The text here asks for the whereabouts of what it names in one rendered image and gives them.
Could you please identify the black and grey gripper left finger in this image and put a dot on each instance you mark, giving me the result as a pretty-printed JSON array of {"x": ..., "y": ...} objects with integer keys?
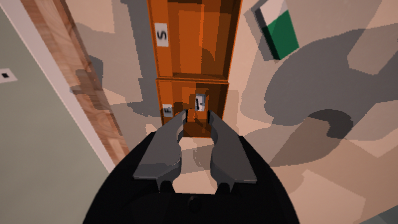
[{"x": 155, "y": 159}]

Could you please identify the green and white eraser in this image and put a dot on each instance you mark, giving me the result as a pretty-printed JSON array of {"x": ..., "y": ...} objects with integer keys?
[{"x": 276, "y": 24}]

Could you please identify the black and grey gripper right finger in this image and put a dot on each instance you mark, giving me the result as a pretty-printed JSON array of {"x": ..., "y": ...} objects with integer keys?
[{"x": 236, "y": 162}]

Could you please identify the orange rack of bins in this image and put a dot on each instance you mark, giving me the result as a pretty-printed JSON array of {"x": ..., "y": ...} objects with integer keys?
[{"x": 193, "y": 43}]

